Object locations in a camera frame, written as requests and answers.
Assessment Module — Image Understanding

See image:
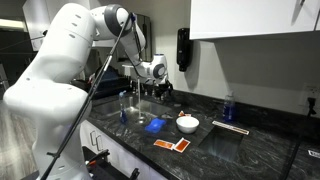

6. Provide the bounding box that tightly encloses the large white upper cabinet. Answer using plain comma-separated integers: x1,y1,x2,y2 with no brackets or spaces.
188,0,320,41

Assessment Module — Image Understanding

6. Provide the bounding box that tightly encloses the white lower cabinet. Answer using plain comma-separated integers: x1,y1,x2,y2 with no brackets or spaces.
79,119,168,180

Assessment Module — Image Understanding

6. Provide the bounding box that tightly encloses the white bowl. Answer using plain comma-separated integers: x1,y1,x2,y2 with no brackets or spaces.
175,115,201,135

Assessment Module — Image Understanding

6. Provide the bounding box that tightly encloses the silver cabinet handle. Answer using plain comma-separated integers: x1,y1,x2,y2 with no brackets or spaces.
89,130,98,147
95,134,104,152

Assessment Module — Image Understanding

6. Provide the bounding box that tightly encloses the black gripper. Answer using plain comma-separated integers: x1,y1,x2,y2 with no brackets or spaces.
153,79,174,101

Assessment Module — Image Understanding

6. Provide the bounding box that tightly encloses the blue liquid spray bottle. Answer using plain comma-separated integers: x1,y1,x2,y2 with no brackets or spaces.
118,90,130,125

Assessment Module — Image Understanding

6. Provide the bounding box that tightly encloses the black wall soap dispenser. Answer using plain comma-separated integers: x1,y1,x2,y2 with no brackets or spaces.
176,27,194,73

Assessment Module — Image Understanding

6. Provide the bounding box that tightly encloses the stainless steel sink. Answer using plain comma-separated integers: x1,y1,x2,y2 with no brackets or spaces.
91,95,175,125

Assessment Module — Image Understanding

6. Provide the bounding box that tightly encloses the clear bottle with blue liquid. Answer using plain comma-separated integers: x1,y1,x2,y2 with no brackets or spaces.
222,92,237,123

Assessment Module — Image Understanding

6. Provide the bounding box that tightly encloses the black plug with cable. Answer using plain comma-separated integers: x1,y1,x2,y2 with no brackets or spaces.
279,96,318,180

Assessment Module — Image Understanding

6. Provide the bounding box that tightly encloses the black equipment stand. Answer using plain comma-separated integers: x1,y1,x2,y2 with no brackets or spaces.
82,146,141,180

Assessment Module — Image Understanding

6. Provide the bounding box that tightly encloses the chrome gooseneck faucet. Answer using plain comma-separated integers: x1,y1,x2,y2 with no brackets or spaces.
136,76,158,101

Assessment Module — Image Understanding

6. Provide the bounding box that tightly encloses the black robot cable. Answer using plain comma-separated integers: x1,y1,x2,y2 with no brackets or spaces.
39,12,148,180

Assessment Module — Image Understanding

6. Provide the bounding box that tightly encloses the black dish rack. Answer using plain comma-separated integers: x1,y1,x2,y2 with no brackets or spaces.
88,64,132,100

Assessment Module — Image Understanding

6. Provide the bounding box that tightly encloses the blue sponge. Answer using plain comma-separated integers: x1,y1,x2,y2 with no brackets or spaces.
144,117,167,135

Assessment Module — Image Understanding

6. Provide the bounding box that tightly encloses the white wall power outlet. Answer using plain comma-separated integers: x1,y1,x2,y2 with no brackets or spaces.
299,84,320,108

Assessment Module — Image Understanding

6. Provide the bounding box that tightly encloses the orange sauce packet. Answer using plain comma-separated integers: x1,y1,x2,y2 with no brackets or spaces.
177,110,193,119
173,136,192,154
153,138,176,150

